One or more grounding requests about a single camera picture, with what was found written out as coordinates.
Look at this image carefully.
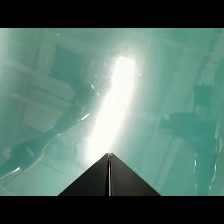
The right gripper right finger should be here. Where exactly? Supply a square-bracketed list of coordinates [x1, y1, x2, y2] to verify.
[110, 152, 162, 197]

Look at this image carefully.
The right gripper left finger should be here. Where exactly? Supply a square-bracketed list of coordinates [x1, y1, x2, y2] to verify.
[58, 152, 110, 197]

